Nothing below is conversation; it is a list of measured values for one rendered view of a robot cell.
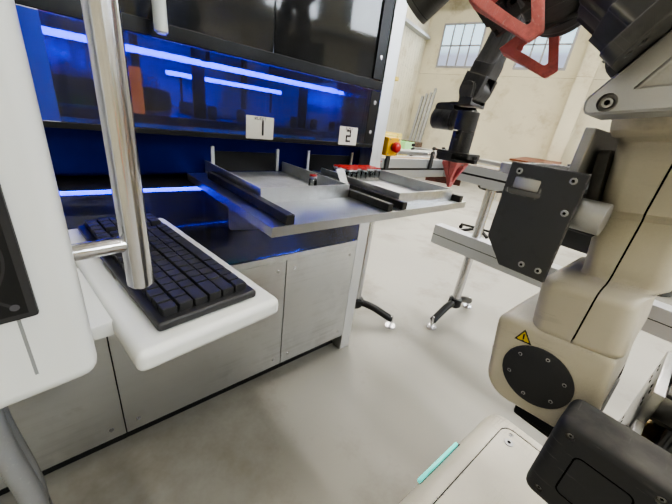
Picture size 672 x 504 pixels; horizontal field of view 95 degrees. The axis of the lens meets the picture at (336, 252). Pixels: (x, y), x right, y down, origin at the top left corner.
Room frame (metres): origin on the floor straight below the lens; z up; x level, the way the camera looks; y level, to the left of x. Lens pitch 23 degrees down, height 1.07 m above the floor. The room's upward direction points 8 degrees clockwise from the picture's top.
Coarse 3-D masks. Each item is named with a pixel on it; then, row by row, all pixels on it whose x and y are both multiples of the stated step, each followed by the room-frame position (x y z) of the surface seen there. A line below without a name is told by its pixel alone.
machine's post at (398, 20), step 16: (400, 0) 1.27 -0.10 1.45; (400, 16) 1.27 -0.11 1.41; (400, 32) 1.28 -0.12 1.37; (384, 80) 1.26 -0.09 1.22; (384, 96) 1.27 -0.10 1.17; (384, 112) 1.28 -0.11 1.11; (384, 128) 1.29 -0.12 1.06; (368, 160) 1.26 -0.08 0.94; (368, 224) 1.29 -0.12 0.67; (352, 272) 1.25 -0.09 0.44; (352, 288) 1.27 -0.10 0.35; (352, 304) 1.28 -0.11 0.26
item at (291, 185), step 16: (224, 176) 0.79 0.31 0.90; (240, 176) 0.90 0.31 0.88; (256, 176) 0.93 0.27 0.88; (272, 176) 0.96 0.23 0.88; (288, 176) 1.00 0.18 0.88; (304, 176) 0.97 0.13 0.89; (320, 176) 0.91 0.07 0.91; (256, 192) 0.66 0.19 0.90; (272, 192) 0.67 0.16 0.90; (288, 192) 0.70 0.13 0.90; (304, 192) 0.73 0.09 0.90; (320, 192) 0.76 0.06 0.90; (336, 192) 0.80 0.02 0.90
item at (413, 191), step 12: (348, 180) 0.95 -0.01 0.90; (360, 180) 0.91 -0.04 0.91; (384, 180) 1.17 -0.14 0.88; (396, 180) 1.14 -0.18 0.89; (408, 180) 1.10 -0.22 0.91; (384, 192) 0.84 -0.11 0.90; (396, 192) 0.81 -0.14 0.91; (408, 192) 0.83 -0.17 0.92; (420, 192) 0.86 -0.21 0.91; (432, 192) 0.90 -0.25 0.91; (444, 192) 0.94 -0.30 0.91; (408, 204) 0.83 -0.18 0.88
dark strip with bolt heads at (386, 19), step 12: (384, 0) 1.22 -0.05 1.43; (384, 12) 1.23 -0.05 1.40; (384, 24) 1.23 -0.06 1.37; (384, 36) 1.24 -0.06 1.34; (384, 48) 1.24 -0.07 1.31; (384, 60) 1.25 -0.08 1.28; (372, 96) 1.22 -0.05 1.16; (372, 108) 1.23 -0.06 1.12; (372, 120) 1.24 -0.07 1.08; (372, 132) 1.24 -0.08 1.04
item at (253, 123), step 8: (248, 120) 0.90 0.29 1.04; (256, 120) 0.92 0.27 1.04; (264, 120) 0.94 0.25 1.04; (272, 120) 0.95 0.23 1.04; (248, 128) 0.90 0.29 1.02; (256, 128) 0.92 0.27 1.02; (264, 128) 0.94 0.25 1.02; (272, 128) 0.95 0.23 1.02; (248, 136) 0.90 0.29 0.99; (256, 136) 0.92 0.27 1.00; (264, 136) 0.94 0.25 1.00; (272, 136) 0.95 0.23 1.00
